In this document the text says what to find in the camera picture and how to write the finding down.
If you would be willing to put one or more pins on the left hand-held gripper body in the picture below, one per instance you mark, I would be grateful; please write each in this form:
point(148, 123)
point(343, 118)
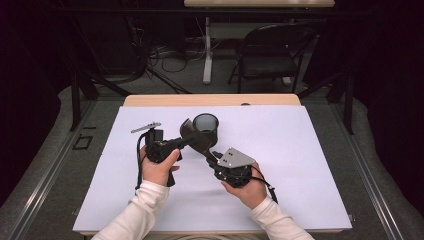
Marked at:
point(158, 148)

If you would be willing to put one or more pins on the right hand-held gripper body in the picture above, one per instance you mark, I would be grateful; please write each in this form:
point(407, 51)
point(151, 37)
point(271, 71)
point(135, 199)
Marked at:
point(235, 160)

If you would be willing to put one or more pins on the black mesh cup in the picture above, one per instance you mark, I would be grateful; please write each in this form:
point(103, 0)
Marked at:
point(206, 122)

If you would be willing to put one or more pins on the person's left hand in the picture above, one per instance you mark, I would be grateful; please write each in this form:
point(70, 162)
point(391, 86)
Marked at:
point(156, 171)

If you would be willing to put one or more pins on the person's right hand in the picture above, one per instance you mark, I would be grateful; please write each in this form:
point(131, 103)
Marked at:
point(251, 193)

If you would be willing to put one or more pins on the wooden table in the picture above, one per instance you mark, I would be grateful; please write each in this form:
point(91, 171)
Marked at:
point(200, 100)

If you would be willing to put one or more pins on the white board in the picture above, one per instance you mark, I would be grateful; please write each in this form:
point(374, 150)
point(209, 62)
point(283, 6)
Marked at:
point(283, 150)

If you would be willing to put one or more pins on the dark table grommet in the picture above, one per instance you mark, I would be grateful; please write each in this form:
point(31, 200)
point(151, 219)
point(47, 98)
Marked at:
point(245, 104)

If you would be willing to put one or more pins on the white-legged wooden desk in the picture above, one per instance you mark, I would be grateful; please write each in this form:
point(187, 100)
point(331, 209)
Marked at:
point(207, 66)

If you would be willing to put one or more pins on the black folding chair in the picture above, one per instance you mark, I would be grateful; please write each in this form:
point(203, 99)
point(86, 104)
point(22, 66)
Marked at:
point(270, 66)

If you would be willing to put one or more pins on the black metal frame stand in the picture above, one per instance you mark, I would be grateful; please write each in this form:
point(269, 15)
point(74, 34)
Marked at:
point(349, 106)
point(75, 100)

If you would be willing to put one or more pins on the metal floor rail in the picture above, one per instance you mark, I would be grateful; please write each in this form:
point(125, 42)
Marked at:
point(51, 173)
point(366, 173)

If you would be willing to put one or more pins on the black horizontal frame bar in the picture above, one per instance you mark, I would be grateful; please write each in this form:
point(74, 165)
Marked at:
point(133, 11)

